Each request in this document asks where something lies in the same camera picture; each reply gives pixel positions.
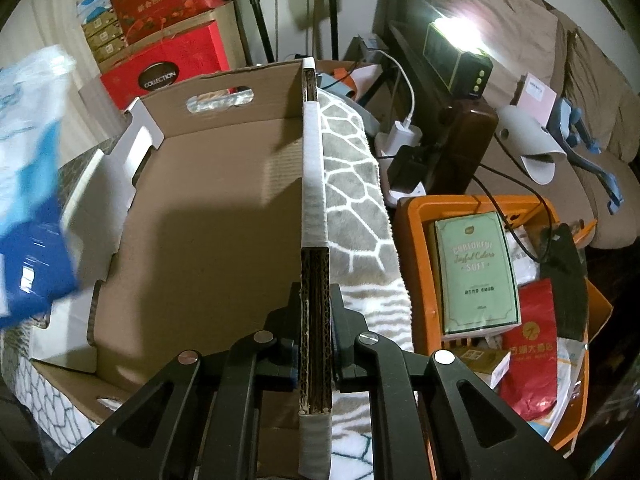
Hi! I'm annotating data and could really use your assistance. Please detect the blue white plastic package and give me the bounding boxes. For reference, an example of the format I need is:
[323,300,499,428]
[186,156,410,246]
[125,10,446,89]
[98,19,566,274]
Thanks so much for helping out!
[1,46,77,330]

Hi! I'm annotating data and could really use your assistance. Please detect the brown cardboard box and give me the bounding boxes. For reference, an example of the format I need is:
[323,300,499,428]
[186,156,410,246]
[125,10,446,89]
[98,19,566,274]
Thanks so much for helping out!
[30,58,332,479]

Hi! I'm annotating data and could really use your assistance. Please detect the small gold white box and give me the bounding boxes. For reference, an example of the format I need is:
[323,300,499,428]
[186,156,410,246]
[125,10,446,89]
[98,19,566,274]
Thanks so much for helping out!
[450,346,511,389]

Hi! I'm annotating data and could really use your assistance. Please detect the red plastic bag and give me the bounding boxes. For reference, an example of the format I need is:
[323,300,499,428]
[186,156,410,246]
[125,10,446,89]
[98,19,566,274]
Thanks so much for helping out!
[499,278,558,422]

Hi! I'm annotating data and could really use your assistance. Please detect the green soft tissue pack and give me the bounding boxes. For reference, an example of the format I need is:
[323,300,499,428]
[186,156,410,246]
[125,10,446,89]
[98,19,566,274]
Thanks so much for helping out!
[430,211,521,340]

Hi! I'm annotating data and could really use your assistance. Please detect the orange plastic crate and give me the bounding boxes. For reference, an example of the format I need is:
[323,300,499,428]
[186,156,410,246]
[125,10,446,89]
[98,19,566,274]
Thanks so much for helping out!
[393,195,613,454]

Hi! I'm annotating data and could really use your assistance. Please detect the white power adapter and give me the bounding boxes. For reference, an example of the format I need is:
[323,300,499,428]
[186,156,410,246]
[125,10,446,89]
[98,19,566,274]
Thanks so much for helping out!
[374,120,422,158]

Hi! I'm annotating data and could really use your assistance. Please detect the dark brown wooden box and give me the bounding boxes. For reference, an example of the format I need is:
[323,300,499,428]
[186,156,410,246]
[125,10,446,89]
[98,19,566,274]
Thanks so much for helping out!
[425,98,498,195]

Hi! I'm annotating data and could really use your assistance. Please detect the blue plastic tool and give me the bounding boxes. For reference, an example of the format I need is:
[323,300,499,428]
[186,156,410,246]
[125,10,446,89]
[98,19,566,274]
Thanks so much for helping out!
[547,98,624,214]

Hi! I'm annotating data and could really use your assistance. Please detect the pink booklet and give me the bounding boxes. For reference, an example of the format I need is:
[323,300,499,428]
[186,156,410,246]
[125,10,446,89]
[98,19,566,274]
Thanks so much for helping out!
[515,73,558,127]

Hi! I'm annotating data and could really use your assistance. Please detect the red collection gift box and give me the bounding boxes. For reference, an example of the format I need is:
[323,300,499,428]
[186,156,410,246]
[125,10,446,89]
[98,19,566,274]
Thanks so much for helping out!
[101,22,229,110]

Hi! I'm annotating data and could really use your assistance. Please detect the dark green radio lamp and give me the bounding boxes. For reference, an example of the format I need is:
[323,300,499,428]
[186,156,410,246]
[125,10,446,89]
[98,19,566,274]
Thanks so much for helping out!
[423,16,494,99]

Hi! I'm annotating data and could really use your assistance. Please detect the stacked gold boxes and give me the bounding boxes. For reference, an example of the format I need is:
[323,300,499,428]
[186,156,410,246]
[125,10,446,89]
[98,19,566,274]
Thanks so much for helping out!
[82,10,127,63]

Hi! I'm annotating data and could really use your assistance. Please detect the black speaker stand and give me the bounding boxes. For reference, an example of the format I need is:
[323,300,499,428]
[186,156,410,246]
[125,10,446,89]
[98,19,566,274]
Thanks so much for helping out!
[299,0,366,61]

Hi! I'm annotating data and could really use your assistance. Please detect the white charging cable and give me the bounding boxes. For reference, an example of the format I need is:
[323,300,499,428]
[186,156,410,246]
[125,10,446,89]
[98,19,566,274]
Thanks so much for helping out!
[372,48,418,129]

